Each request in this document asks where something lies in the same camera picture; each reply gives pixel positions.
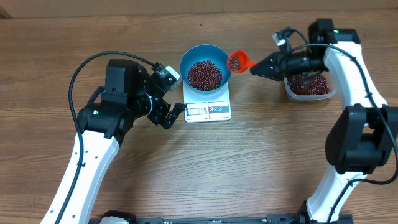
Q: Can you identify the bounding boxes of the orange measuring scoop blue handle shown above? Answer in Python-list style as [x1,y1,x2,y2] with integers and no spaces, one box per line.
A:
[227,50,257,73]

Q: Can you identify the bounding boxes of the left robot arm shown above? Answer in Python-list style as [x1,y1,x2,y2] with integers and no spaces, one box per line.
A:
[42,59,186,223]

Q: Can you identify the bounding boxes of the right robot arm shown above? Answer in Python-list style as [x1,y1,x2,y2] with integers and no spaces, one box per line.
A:
[250,19,397,223]

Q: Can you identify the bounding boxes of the white digital kitchen scale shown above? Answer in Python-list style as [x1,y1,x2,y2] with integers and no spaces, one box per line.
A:
[183,83,232,123]

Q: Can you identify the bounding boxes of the red beans in bowl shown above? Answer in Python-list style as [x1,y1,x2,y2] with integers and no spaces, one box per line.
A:
[187,60,223,91]

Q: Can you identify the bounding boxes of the red beans in scoop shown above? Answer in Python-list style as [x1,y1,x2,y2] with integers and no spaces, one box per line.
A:
[228,56,241,72]

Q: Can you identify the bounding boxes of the blue metal bowl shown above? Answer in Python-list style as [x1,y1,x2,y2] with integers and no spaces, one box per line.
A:
[180,44,231,94]

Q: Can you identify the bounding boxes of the red beans in container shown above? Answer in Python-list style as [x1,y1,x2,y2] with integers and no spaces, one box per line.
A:
[288,74,330,95]

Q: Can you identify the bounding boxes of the clear plastic bean container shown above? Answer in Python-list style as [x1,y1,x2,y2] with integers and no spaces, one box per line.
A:
[284,72,336,102]

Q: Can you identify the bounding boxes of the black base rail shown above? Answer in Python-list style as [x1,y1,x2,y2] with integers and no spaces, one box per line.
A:
[136,214,305,224]

